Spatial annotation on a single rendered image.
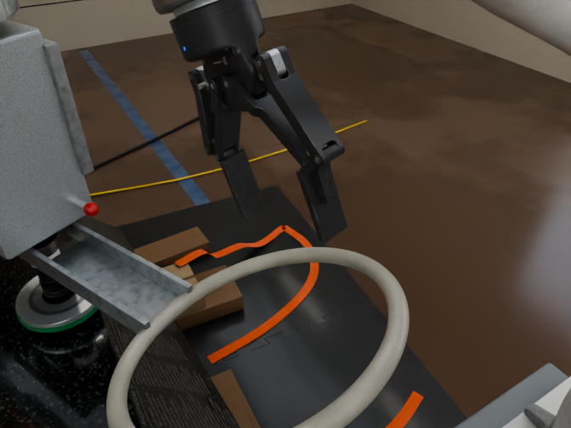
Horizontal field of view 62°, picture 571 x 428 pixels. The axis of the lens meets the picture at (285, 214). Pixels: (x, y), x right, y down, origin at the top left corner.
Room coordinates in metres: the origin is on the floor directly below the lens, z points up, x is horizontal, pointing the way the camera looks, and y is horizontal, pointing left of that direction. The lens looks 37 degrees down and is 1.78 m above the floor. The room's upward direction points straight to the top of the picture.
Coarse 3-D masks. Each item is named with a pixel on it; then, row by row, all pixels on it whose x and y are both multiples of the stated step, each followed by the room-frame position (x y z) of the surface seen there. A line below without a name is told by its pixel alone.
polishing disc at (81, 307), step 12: (36, 276) 0.93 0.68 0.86; (24, 288) 0.88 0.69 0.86; (36, 288) 0.88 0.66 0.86; (24, 300) 0.84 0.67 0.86; (36, 300) 0.84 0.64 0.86; (72, 300) 0.84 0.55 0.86; (84, 300) 0.84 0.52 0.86; (24, 312) 0.80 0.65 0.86; (36, 312) 0.80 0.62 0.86; (48, 312) 0.80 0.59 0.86; (60, 312) 0.80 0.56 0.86; (72, 312) 0.80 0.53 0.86; (84, 312) 0.80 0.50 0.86; (36, 324) 0.76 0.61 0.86; (48, 324) 0.76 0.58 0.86; (60, 324) 0.77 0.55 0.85
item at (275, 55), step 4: (268, 52) 0.37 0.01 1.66; (272, 52) 0.37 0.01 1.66; (276, 52) 0.37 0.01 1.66; (272, 56) 0.36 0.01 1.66; (276, 56) 0.37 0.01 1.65; (280, 56) 0.37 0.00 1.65; (252, 60) 0.38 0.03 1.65; (272, 60) 0.36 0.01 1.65; (276, 60) 0.36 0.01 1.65; (280, 60) 0.37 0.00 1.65; (256, 64) 0.38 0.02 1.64; (276, 64) 0.36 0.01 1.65; (280, 64) 0.36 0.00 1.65; (284, 64) 0.37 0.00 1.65; (256, 68) 0.38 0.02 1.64; (276, 68) 0.36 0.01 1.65; (280, 68) 0.36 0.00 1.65; (284, 68) 0.36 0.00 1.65; (280, 72) 0.36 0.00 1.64; (284, 72) 0.36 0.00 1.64; (260, 76) 0.36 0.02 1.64; (280, 76) 0.36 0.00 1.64; (260, 80) 0.37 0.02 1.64
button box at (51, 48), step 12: (48, 48) 0.89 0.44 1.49; (48, 60) 0.89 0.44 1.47; (60, 60) 0.90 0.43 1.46; (60, 72) 0.90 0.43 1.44; (60, 84) 0.89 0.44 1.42; (60, 96) 0.89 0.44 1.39; (72, 96) 0.91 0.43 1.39; (72, 108) 0.90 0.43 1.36; (72, 120) 0.89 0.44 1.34; (72, 132) 0.89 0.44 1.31; (72, 144) 0.89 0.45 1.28; (84, 144) 0.90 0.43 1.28; (84, 156) 0.90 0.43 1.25; (84, 168) 0.89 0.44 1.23
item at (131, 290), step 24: (96, 240) 0.81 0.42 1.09; (48, 264) 0.72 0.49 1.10; (72, 264) 0.77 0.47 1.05; (96, 264) 0.77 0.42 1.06; (120, 264) 0.77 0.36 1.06; (144, 264) 0.72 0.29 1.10; (72, 288) 0.69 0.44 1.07; (96, 288) 0.65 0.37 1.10; (120, 288) 0.69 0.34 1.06; (144, 288) 0.69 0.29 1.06; (168, 288) 0.68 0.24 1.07; (192, 288) 0.66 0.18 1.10; (120, 312) 0.60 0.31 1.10; (144, 312) 0.63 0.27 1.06
